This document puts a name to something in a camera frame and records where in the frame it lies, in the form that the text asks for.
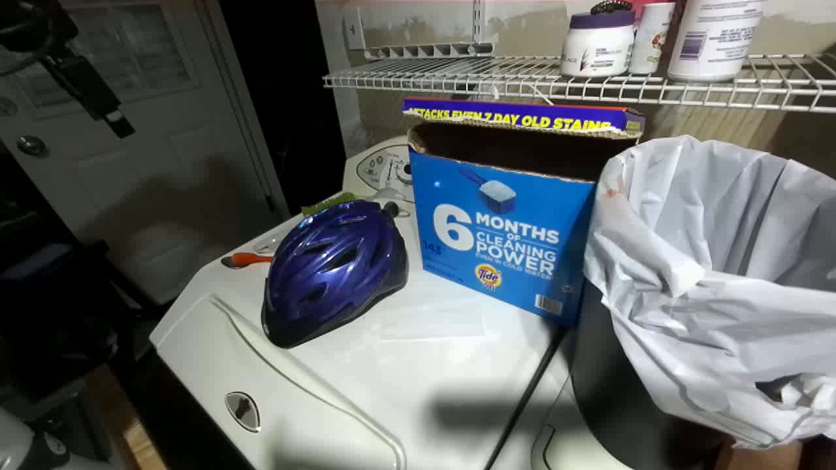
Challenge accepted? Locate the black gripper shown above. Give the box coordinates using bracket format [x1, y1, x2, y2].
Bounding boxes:
[36, 46, 139, 140]

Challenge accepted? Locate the metal door knob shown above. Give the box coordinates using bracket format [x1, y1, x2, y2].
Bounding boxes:
[12, 133, 52, 162]

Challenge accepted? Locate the white panel door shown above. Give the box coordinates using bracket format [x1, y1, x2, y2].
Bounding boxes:
[0, 0, 291, 307]

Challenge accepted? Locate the black cart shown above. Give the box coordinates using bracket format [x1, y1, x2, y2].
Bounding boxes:
[0, 232, 133, 413]

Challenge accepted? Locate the orange plastic spoon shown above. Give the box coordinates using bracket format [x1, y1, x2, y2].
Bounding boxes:
[220, 248, 278, 272]

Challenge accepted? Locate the blue orange detergent box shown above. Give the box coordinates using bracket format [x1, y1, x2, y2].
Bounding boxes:
[400, 95, 649, 329]

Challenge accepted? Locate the white jar purple lid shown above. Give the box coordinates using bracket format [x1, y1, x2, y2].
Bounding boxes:
[560, 8, 637, 78]

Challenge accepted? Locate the white bottle pink cap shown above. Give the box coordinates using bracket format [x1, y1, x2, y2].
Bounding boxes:
[626, 0, 676, 76]

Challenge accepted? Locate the black trash bin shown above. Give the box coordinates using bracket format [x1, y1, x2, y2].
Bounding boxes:
[566, 282, 730, 470]

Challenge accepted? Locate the large white purple-label jar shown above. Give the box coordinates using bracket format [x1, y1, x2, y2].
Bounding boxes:
[664, 0, 767, 86]

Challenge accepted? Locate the trash can with white bag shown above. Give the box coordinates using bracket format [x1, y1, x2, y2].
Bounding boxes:
[581, 133, 836, 452]

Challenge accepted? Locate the white wall switch plate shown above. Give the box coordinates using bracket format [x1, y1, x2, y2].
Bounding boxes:
[339, 5, 369, 51]

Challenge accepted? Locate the white wire shelf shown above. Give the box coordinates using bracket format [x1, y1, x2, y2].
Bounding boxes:
[321, 42, 836, 115]

